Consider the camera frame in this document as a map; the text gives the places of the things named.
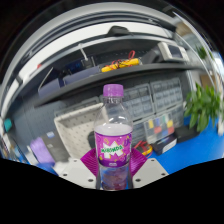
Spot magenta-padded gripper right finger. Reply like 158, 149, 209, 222
127, 147, 170, 190

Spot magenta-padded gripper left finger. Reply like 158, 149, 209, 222
58, 147, 100, 190

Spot purple-capped clear drink bottle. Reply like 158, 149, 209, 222
93, 83, 134, 191

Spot white carton box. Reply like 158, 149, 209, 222
53, 160, 72, 174

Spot yellow tool with red leads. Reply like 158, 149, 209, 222
133, 140, 154, 157

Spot black box with white label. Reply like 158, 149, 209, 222
152, 134, 178, 156

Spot dark grey flat box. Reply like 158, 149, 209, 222
41, 130, 71, 163

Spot black rectangular pouch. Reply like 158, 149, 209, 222
87, 130, 98, 149

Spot grey small-parts drawer cabinet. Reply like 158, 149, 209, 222
149, 77, 184, 114
131, 121, 148, 146
123, 83, 155, 123

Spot beige perforated tray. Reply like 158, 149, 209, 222
53, 102, 109, 160

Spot clear organizer with coloured parts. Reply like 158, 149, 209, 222
143, 113, 176, 141

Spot black flat case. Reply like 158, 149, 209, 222
174, 125, 200, 144

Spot large potted green plant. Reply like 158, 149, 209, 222
184, 83, 223, 133

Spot black overhead shelf unit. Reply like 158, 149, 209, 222
33, 24, 204, 108

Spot small green plant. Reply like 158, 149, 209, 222
196, 46, 209, 60

